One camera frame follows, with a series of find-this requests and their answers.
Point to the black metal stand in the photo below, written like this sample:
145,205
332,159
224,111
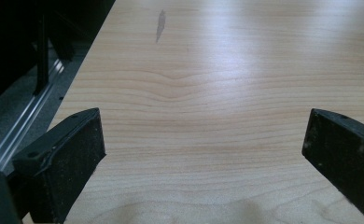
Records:
42,56

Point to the silver aluminium rail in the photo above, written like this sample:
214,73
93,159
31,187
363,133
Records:
21,124

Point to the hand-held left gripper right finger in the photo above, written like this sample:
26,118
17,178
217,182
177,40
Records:
345,155

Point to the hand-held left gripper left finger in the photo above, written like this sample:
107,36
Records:
63,158

